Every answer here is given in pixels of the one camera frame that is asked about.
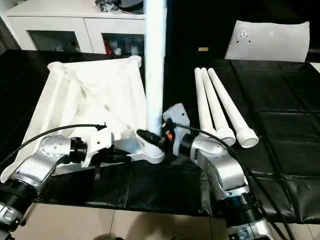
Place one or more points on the black cabinet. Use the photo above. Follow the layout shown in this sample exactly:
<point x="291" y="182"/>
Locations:
<point x="195" y="25"/>

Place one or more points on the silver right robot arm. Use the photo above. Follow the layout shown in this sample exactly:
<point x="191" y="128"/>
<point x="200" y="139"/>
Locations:
<point x="215" y="160"/>

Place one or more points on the white chair back panel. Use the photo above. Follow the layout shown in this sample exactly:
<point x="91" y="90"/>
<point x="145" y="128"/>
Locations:
<point x="270" y="42"/>

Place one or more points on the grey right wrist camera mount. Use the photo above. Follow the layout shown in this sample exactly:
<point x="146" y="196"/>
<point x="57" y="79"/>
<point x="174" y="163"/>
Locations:
<point x="177" y="113"/>

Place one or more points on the grey and black helmet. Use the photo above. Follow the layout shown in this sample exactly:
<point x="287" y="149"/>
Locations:
<point x="132" y="5"/>

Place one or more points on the white sheet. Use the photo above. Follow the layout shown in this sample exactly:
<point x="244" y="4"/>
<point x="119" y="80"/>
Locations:
<point x="315" y="67"/>

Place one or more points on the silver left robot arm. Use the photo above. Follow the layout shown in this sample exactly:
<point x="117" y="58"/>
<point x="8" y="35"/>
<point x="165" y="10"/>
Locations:
<point x="50" y="147"/>

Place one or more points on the small yellow label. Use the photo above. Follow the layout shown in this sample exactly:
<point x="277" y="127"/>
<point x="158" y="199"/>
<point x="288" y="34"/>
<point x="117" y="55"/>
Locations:
<point x="203" y="49"/>

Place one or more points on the white cabinet with glass doors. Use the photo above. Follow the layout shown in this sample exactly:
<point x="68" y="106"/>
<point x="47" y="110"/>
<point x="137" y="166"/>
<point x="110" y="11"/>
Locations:
<point x="87" y="25"/>

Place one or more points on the black work mat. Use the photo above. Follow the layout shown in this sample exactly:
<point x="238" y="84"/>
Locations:
<point x="287" y="100"/>

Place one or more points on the white plastic table top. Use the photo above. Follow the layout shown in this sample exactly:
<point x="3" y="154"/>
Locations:
<point x="87" y="82"/>

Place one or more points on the white plastic table leg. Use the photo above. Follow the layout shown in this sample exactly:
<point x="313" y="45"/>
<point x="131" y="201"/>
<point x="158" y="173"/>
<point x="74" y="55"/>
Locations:
<point x="230" y="105"/>
<point x="216" y="107"/>
<point x="201" y="95"/>
<point x="155" y="62"/>

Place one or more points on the black tangled clutter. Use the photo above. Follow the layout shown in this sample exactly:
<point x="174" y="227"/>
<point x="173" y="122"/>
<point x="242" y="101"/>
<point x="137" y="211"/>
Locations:
<point x="107" y="5"/>

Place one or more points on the small white bottle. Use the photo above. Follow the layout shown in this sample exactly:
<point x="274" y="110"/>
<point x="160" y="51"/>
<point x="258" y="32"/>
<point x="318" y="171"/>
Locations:
<point x="117" y="51"/>

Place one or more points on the red packet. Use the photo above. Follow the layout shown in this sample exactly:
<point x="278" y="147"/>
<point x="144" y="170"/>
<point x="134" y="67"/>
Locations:
<point x="109" y="47"/>

